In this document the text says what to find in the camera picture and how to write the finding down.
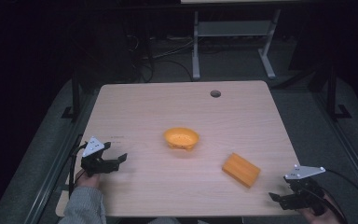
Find orange rectangular block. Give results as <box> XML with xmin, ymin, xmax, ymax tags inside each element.
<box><xmin>221</xmin><ymin>152</ymin><xmax>261</xmax><ymax>189</ymax></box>

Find person's right hand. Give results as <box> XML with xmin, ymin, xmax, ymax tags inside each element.
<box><xmin>297</xmin><ymin>194</ymin><xmax>343</xmax><ymax>224</ymax></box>

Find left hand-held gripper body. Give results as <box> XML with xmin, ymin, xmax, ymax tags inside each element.
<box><xmin>80</xmin><ymin>135</ymin><xmax>120</xmax><ymax>178</ymax></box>

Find black metal stand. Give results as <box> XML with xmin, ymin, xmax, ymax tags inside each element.
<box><xmin>324</xmin><ymin>63</ymin><xmax>352</xmax><ymax>121</ymax></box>
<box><xmin>61</xmin><ymin>69</ymin><xmax>82</xmax><ymax>122</ymax></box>

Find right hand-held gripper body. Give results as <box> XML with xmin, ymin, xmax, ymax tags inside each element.
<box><xmin>278</xmin><ymin>164</ymin><xmax>326</xmax><ymax>217</ymax></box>

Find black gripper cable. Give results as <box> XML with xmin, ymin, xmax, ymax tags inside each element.
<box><xmin>68</xmin><ymin>141</ymin><xmax>89</xmax><ymax>199</ymax></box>
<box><xmin>310</xmin><ymin>168</ymin><xmax>358</xmax><ymax>224</ymax></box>

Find person's left hand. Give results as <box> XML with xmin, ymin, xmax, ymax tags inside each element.
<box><xmin>75</xmin><ymin>169</ymin><xmax>101</xmax><ymax>189</ymax></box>

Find orange plastic bowl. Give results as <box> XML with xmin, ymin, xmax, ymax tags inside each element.
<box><xmin>162</xmin><ymin>127</ymin><xmax>200</xmax><ymax>152</ymax></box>

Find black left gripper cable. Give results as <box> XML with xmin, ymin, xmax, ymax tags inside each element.
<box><xmin>68</xmin><ymin>141</ymin><xmax>89</xmax><ymax>199</ymax></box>

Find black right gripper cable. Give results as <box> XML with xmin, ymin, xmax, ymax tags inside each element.
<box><xmin>310</xmin><ymin>168</ymin><xmax>358</xmax><ymax>224</ymax></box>

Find cables on floor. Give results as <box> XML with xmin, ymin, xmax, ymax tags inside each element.
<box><xmin>127</xmin><ymin>34</ymin><xmax>197</xmax><ymax>83</ymax></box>

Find white metal desk frame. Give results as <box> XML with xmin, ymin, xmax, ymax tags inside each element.
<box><xmin>191</xmin><ymin>8</ymin><xmax>282</xmax><ymax>80</ymax></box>

